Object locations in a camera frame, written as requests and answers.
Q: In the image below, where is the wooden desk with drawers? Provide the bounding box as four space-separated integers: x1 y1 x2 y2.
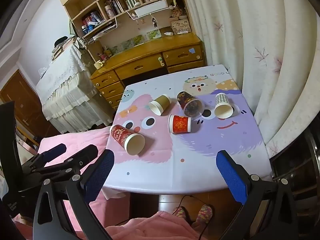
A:
90 32 208 110

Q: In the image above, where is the dark chair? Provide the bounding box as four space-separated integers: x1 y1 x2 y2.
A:
270 127 320 205

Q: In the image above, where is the black cable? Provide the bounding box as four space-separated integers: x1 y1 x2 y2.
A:
172 194 213 238

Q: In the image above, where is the cartoon printed tablecloth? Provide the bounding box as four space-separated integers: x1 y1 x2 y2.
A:
104 64 273 195

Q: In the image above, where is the row of books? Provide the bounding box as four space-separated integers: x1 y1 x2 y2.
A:
104 0 140 14

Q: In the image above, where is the brown paper cup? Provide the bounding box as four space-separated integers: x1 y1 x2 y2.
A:
149 94 171 116

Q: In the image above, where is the white floral curtain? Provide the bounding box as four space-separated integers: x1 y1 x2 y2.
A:
179 0 320 157

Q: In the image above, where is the green printed picture board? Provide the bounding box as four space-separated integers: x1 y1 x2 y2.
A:
110 29 162 54

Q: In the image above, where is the brown wooden door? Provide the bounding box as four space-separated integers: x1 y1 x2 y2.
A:
0 69 60 147

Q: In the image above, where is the black hat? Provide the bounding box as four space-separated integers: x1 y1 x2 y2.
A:
54 36 73 47

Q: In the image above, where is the white storage box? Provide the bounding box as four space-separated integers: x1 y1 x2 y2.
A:
134 0 169 17

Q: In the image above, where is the red gold patterned paper cup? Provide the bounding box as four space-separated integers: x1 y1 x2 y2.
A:
109 124 146 155

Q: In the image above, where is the printed cardboard box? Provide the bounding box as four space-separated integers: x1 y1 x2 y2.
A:
170 17 192 34

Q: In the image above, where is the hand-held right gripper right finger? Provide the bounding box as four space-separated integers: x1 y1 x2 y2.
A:
216 150 299 240

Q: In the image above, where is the pink blanket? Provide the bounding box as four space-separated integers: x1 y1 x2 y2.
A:
12 126 160 240

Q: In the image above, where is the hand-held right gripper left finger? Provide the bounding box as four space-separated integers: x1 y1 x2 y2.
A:
32 149 115 240

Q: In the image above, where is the pink fleece robe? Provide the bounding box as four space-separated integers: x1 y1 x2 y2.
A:
104 211 208 240

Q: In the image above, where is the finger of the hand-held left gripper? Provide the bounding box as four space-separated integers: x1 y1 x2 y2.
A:
32 144 98 180
22 143 67 173

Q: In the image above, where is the patterned slipper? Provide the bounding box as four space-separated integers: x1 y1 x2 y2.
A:
172 206 192 227
194 204 214 228

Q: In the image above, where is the lace covered furniture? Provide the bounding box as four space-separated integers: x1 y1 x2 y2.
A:
36 44 118 133

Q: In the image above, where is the stack of papers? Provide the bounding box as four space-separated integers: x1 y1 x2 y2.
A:
82 17 118 40

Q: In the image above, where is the checkered paper cup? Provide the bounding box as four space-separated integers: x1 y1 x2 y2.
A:
214 92 233 119

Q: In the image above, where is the dark patterned cup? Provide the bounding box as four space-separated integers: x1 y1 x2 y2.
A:
177 91 205 117

